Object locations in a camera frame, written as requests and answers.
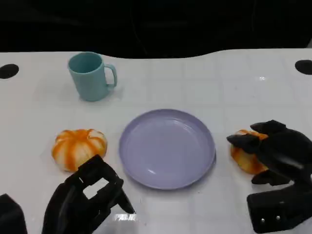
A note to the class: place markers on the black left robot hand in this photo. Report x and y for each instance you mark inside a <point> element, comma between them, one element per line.
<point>80,195</point>

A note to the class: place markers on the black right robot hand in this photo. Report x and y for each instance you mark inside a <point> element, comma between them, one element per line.
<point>287,153</point>

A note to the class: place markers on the orange white toy bread roll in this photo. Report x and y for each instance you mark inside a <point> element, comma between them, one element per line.
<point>243,161</point>
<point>78,147</point>

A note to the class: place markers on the lilac plate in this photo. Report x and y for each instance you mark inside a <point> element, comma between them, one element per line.
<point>165,148</point>

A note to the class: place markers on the pale green mug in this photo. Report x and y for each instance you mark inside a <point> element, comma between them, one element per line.
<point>89,80</point>

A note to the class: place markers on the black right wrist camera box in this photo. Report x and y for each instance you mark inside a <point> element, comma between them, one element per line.
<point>278,207</point>

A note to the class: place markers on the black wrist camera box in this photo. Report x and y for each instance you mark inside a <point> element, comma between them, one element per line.
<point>11,217</point>
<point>278,207</point>

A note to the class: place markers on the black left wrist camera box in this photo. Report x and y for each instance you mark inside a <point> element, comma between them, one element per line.
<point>11,217</point>

